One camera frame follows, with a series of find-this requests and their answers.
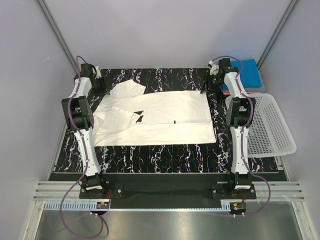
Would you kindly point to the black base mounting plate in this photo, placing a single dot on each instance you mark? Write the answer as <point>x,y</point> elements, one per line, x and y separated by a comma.
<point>172,189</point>

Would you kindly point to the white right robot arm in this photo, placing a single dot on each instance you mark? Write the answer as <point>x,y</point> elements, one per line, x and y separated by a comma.
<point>239,118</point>

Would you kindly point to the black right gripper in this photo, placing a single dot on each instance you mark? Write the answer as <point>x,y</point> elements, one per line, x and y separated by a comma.
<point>211,89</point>

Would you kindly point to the white slotted cable duct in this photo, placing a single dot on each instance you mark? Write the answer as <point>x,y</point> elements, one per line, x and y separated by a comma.
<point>99,206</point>

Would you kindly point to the folded pink t-shirt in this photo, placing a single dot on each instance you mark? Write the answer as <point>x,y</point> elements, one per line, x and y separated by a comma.
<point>226,93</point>

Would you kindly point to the folded blue t-shirt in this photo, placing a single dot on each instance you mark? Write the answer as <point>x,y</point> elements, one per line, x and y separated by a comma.
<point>250,76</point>

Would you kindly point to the white plastic laundry basket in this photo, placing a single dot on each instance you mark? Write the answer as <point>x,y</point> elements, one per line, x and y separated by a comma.
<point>268,135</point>

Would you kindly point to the white t-shirt with print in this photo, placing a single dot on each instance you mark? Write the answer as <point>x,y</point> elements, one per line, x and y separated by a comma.
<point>129,116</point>

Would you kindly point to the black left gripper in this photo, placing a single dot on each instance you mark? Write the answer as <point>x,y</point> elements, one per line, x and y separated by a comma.
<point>103,90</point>

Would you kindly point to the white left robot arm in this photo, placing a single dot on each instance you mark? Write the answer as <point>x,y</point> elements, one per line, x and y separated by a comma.
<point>80,120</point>

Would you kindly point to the left aluminium corner post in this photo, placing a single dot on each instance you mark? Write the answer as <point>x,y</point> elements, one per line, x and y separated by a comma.
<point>44,8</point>

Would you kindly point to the right aluminium corner post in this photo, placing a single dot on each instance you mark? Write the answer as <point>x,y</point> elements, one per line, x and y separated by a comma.
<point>277,31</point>

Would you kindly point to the aluminium corner post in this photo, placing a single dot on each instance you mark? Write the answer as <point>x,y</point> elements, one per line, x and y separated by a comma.
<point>44,8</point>
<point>277,31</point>

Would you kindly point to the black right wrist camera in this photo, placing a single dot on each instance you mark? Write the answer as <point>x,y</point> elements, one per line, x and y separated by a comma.
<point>214,68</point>

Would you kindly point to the aluminium frame rail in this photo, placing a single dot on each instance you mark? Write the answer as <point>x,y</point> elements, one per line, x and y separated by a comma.
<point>280,191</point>

